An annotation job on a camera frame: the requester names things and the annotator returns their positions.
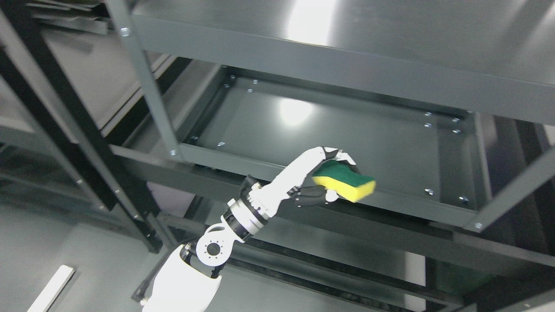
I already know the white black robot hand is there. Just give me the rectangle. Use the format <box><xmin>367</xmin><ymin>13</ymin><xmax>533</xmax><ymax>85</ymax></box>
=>
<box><xmin>248</xmin><ymin>146</ymin><xmax>358</xmax><ymax>218</ymax></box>

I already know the black metal shelf rack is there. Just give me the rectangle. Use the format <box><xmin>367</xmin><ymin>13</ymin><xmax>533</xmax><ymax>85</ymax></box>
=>
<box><xmin>1</xmin><ymin>0</ymin><xmax>554</xmax><ymax>312</ymax></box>

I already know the green yellow sponge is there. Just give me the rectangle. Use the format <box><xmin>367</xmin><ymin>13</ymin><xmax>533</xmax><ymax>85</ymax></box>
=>
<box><xmin>312</xmin><ymin>160</ymin><xmax>376</xmax><ymax>203</ymax></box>

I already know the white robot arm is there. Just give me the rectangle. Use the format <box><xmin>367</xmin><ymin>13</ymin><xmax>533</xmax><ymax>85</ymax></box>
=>
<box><xmin>131</xmin><ymin>176</ymin><xmax>289</xmax><ymax>312</ymax></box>

